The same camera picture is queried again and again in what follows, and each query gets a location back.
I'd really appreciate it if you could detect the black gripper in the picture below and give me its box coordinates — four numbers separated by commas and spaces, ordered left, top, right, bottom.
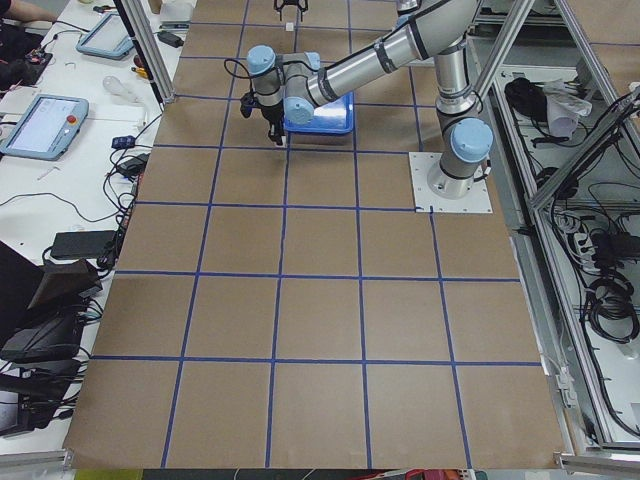
240, 91, 286, 143
273, 0, 309, 15

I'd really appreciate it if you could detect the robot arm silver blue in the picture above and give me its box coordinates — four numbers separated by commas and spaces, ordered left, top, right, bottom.
240, 0, 494, 200

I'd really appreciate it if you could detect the blue plastic tray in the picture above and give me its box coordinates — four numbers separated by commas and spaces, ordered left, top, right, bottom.
284, 92, 354, 135

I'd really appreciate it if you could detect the upper teach pendant tablet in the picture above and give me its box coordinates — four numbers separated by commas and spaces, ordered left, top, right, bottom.
76, 12, 134, 60

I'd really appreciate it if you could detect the teach pendant tablet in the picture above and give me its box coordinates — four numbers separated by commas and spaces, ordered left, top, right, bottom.
76, 12, 134, 60
1, 94, 89, 161

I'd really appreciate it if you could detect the black laptop power brick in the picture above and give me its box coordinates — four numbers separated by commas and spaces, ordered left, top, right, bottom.
50, 230, 116, 260

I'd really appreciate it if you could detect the lower teach pendant tablet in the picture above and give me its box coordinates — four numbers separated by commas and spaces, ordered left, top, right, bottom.
1, 94, 89, 161

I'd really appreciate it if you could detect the white crumpled bag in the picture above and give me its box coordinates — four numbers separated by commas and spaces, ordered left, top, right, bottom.
542, 80, 592, 139

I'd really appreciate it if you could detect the black equipment stack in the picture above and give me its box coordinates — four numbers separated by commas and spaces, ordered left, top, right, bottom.
1, 243, 102, 437

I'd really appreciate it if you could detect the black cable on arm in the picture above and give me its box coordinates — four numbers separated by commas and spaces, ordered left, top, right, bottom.
223, 58, 261, 109

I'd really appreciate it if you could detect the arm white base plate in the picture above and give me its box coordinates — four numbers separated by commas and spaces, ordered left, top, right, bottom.
408, 152, 493, 214

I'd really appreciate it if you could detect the aluminium frame post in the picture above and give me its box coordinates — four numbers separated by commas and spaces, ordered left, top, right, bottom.
114, 0, 175, 106

